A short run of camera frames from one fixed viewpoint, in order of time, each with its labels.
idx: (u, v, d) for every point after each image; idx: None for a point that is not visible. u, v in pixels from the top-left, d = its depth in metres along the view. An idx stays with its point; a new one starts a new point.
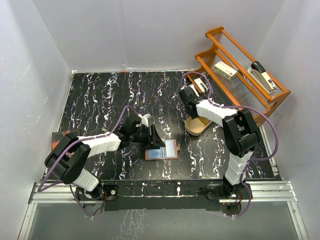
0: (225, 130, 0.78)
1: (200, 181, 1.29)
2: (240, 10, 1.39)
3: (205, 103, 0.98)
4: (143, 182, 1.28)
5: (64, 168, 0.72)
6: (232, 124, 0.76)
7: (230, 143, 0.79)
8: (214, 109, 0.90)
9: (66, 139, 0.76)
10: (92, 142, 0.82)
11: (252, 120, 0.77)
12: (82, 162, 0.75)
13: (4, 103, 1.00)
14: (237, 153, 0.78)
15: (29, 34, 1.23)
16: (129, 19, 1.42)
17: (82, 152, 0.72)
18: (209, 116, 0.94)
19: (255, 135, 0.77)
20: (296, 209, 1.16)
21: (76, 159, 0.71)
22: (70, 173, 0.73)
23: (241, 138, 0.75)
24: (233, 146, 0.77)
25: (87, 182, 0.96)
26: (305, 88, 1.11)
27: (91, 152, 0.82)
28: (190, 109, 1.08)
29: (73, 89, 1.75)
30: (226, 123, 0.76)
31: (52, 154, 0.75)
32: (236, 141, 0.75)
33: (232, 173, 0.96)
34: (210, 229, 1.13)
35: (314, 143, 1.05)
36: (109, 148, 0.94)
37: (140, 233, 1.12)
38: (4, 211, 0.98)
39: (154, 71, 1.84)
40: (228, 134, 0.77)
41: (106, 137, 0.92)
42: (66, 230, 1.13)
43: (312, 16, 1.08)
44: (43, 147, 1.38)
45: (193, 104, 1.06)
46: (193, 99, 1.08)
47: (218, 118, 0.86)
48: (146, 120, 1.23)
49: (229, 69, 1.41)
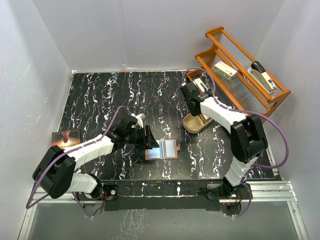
0: (233, 136, 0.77)
1: (200, 181, 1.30)
2: (240, 10, 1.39)
3: (210, 101, 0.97)
4: (143, 182, 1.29)
5: (50, 182, 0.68)
6: (241, 132, 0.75)
7: (237, 149, 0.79)
8: (223, 111, 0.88)
9: (51, 153, 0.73)
10: (78, 152, 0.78)
11: (261, 126, 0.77)
12: (70, 175, 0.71)
13: (4, 102, 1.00)
14: (243, 159, 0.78)
15: (30, 34, 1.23)
16: (130, 19, 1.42)
17: (67, 166, 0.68)
18: (216, 118, 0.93)
19: (262, 142, 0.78)
20: (297, 209, 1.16)
21: (62, 174, 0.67)
22: (57, 187, 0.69)
23: (249, 145, 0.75)
24: (239, 152, 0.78)
25: (84, 186, 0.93)
26: (305, 88, 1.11)
27: (80, 162, 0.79)
28: (193, 106, 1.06)
29: (73, 89, 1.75)
30: (235, 130, 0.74)
31: (38, 169, 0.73)
32: (244, 148, 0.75)
33: (235, 175, 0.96)
34: (210, 229, 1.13)
35: (314, 143, 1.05)
36: (100, 154, 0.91)
37: (140, 233, 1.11)
38: (4, 211, 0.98)
39: (154, 71, 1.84)
40: (235, 140, 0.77)
41: (97, 142, 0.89)
42: (66, 230, 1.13)
43: (312, 16, 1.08)
44: (43, 147, 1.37)
45: (196, 100, 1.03)
46: (196, 95, 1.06)
47: (226, 122, 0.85)
48: (140, 120, 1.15)
49: (229, 69, 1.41)
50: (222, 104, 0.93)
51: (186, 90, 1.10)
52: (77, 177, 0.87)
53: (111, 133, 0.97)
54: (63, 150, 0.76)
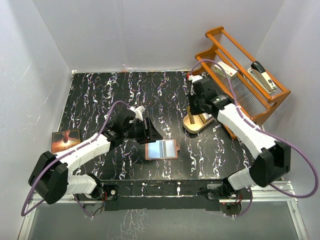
0: (257, 161, 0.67)
1: (200, 181, 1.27)
2: (240, 10, 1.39)
3: (232, 113, 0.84)
4: (143, 182, 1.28)
5: (43, 189, 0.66)
6: (269, 161, 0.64)
7: (256, 174, 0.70)
8: (247, 129, 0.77)
9: (44, 159, 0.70)
10: (72, 156, 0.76)
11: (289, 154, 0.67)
12: (65, 181, 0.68)
13: (4, 102, 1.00)
14: (261, 185, 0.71)
15: (30, 34, 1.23)
16: (130, 19, 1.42)
17: (59, 173, 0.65)
18: (236, 133, 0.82)
19: (286, 169, 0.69)
20: (296, 209, 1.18)
21: (54, 181, 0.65)
22: (52, 194, 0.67)
23: (272, 174, 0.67)
24: (259, 179, 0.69)
25: (81, 188, 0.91)
26: (305, 88, 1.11)
27: (74, 166, 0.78)
28: (208, 108, 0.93)
29: (73, 89, 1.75)
30: (263, 160, 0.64)
31: (33, 176, 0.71)
32: (266, 177, 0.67)
33: (240, 183, 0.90)
34: (211, 229, 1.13)
35: (314, 143, 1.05)
36: (96, 154, 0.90)
37: (140, 233, 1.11)
38: (5, 210, 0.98)
39: (154, 71, 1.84)
40: (259, 166, 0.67)
41: (91, 143, 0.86)
42: (66, 230, 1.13)
43: (312, 16, 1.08)
44: (43, 147, 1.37)
45: (213, 104, 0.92)
46: (213, 98, 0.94)
47: (250, 143, 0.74)
48: (139, 113, 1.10)
49: (229, 69, 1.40)
50: (247, 119, 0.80)
51: (200, 87, 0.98)
52: (74, 180, 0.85)
53: (108, 131, 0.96)
54: (56, 155, 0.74)
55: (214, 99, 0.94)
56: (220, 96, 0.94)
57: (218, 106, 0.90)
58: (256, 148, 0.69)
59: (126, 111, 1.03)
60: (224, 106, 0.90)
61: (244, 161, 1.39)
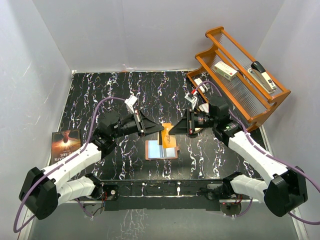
0: (271, 189, 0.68)
1: (200, 181, 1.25)
2: (240, 10, 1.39)
3: (242, 139, 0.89)
4: (142, 182, 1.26)
5: (33, 206, 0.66)
6: (283, 188, 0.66)
7: (272, 202, 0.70)
8: (258, 156, 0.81)
9: (31, 176, 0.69)
10: (60, 171, 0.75)
11: (302, 181, 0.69)
12: (54, 197, 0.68)
13: (4, 102, 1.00)
14: (279, 213, 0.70)
15: (29, 34, 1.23)
16: (130, 19, 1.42)
17: (47, 191, 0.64)
18: (247, 159, 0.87)
19: (303, 196, 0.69)
20: (296, 209, 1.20)
21: (43, 199, 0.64)
22: (42, 210, 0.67)
23: (289, 201, 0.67)
24: (276, 208, 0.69)
25: (79, 192, 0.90)
26: (305, 88, 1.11)
27: (63, 180, 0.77)
28: (219, 136, 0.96)
29: (73, 89, 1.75)
30: (277, 187, 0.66)
31: (22, 192, 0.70)
32: (283, 204, 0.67)
33: (244, 191, 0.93)
34: (210, 229, 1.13)
35: (313, 143, 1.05)
36: (88, 164, 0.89)
37: (140, 233, 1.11)
38: (5, 210, 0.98)
39: (154, 71, 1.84)
40: (273, 194, 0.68)
41: (80, 154, 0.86)
42: (66, 230, 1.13)
43: (312, 17, 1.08)
44: (43, 147, 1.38)
45: (224, 132, 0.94)
46: (225, 126, 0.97)
47: (261, 169, 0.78)
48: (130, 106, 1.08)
49: (229, 69, 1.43)
50: (257, 146, 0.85)
51: (217, 112, 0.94)
52: (68, 188, 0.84)
53: (99, 139, 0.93)
54: (44, 172, 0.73)
55: (224, 126, 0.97)
56: (231, 124, 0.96)
57: (228, 133, 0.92)
58: (269, 175, 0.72)
59: (110, 114, 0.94)
60: (234, 133, 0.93)
61: (244, 161, 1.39)
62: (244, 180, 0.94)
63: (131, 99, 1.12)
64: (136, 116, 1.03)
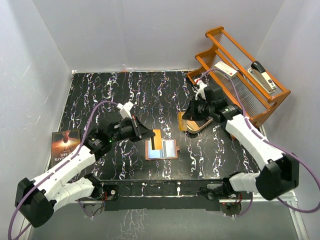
0: (263, 173, 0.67)
1: (200, 181, 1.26)
2: (240, 10, 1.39)
3: (240, 122, 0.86)
4: (142, 182, 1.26)
5: (27, 218, 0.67)
6: (275, 172, 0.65)
7: (263, 187, 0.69)
8: (254, 140, 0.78)
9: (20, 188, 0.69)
10: (50, 181, 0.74)
11: (297, 168, 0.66)
12: (48, 204, 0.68)
13: (4, 102, 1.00)
14: (268, 199, 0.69)
15: (29, 34, 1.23)
16: (130, 19, 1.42)
17: (38, 203, 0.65)
18: (243, 143, 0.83)
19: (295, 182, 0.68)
20: (296, 209, 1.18)
21: (35, 210, 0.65)
22: (37, 220, 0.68)
23: (280, 186, 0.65)
24: (266, 193, 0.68)
25: (77, 195, 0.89)
26: (305, 88, 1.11)
27: (56, 189, 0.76)
28: (217, 118, 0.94)
29: (73, 89, 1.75)
30: (269, 172, 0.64)
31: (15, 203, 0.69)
32: (273, 189, 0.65)
33: (242, 186, 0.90)
34: (211, 229, 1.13)
35: (314, 143, 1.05)
36: (81, 169, 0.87)
37: (140, 233, 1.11)
38: (5, 210, 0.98)
39: (154, 71, 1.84)
40: (266, 178, 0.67)
41: (71, 160, 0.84)
42: (66, 230, 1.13)
43: (312, 17, 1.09)
44: (43, 147, 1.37)
45: (222, 113, 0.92)
46: (223, 108, 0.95)
47: (256, 154, 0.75)
48: (126, 111, 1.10)
49: (229, 69, 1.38)
50: (255, 130, 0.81)
51: (212, 96, 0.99)
52: (66, 192, 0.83)
53: (92, 140, 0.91)
54: (33, 182, 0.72)
55: (223, 109, 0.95)
56: (230, 107, 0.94)
57: (226, 115, 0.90)
58: (263, 160, 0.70)
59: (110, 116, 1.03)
60: (232, 116, 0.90)
61: (244, 161, 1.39)
62: (241, 175, 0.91)
63: (126, 104, 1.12)
64: (133, 121, 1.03)
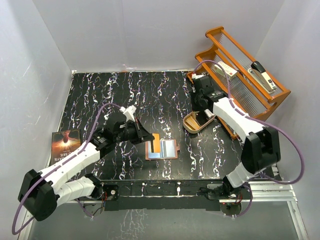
0: (246, 145, 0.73)
1: (200, 181, 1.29)
2: (240, 10, 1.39)
3: (225, 103, 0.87)
4: (142, 182, 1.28)
5: (31, 209, 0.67)
6: (256, 145, 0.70)
7: (247, 159, 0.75)
8: (237, 117, 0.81)
9: (28, 178, 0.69)
10: (57, 173, 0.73)
11: (276, 140, 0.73)
12: (52, 198, 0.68)
13: (4, 102, 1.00)
14: (251, 169, 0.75)
15: (29, 34, 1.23)
16: (130, 19, 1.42)
17: (44, 193, 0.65)
18: (228, 122, 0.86)
19: (276, 155, 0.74)
20: (296, 209, 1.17)
21: (41, 201, 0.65)
22: (41, 212, 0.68)
23: (261, 158, 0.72)
24: (250, 164, 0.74)
25: (78, 193, 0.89)
26: (305, 88, 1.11)
27: (61, 182, 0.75)
28: (205, 103, 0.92)
29: (73, 89, 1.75)
30: (251, 143, 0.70)
31: (21, 194, 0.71)
32: (255, 160, 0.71)
33: (238, 178, 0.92)
34: (211, 229, 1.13)
35: (314, 143, 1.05)
36: (86, 165, 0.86)
37: (140, 233, 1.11)
38: (5, 210, 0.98)
39: (154, 71, 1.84)
40: (248, 151, 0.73)
41: (78, 155, 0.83)
42: (66, 230, 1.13)
43: (312, 17, 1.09)
44: (43, 147, 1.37)
45: (209, 98, 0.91)
46: (210, 93, 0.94)
47: (239, 129, 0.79)
48: (130, 114, 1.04)
49: (229, 69, 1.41)
50: (238, 109, 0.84)
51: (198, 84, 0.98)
52: (68, 189, 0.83)
53: (98, 138, 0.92)
54: (41, 174, 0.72)
55: (210, 93, 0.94)
56: (216, 91, 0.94)
57: (213, 98, 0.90)
58: (245, 132, 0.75)
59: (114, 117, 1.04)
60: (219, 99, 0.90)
61: None
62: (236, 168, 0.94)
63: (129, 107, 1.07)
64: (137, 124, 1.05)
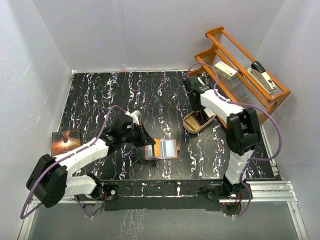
0: (228, 126, 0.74)
1: (200, 181, 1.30)
2: (240, 10, 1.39)
3: (210, 93, 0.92)
4: (142, 182, 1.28)
5: (41, 193, 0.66)
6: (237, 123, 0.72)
7: (230, 140, 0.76)
8: (220, 102, 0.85)
9: (43, 162, 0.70)
10: (71, 160, 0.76)
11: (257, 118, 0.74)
12: (62, 185, 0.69)
13: (4, 102, 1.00)
14: (235, 149, 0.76)
15: (29, 34, 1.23)
16: (130, 19, 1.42)
17: (58, 176, 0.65)
18: (214, 109, 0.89)
19: (257, 134, 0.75)
20: (296, 209, 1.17)
21: (53, 184, 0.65)
22: (52, 196, 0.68)
23: (243, 137, 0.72)
24: (233, 144, 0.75)
25: (82, 188, 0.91)
26: (305, 88, 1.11)
27: (73, 170, 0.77)
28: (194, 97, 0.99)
29: (73, 89, 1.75)
30: (232, 122, 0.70)
31: (31, 179, 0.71)
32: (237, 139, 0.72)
33: (232, 170, 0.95)
34: (211, 229, 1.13)
35: (314, 143, 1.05)
36: (96, 158, 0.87)
37: (140, 233, 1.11)
38: (5, 210, 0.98)
39: (154, 71, 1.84)
40: (230, 131, 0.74)
41: (90, 147, 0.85)
42: (66, 230, 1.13)
43: (312, 17, 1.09)
44: (43, 147, 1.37)
45: (197, 91, 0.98)
46: (198, 87, 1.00)
47: (222, 113, 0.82)
48: (135, 118, 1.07)
49: (229, 69, 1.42)
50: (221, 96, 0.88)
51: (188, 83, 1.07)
52: (73, 182, 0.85)
53: (106, 136, 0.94)
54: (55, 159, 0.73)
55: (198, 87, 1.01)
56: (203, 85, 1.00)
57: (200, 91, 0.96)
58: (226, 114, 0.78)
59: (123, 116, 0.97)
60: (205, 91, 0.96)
61: None
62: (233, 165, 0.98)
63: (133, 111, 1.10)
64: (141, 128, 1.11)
